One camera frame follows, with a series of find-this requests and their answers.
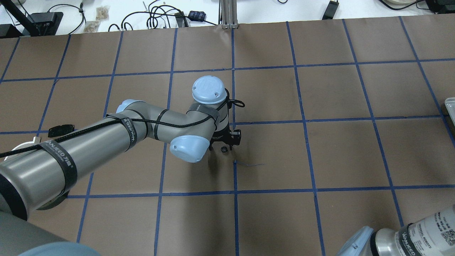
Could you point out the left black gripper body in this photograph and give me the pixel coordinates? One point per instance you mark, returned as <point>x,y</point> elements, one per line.
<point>217,138</point>

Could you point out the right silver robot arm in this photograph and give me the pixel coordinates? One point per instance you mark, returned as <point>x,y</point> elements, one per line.
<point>431,236</point>

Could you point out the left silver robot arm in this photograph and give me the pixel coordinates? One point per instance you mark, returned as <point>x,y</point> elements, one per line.
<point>35,175</point>

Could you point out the silver ribbed metal tray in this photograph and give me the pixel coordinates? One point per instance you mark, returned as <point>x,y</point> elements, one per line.
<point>450,106</point>

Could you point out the black power adapter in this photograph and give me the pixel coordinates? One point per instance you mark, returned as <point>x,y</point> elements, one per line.
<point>330,10</point>

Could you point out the bag of small parts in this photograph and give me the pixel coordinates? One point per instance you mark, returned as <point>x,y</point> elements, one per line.
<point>102,13</point>

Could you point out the aluminium frame post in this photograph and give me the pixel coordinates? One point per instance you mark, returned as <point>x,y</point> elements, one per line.
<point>228,14</point>

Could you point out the white curved plastic bracket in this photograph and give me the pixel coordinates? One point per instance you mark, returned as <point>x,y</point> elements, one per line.
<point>28,147</point>

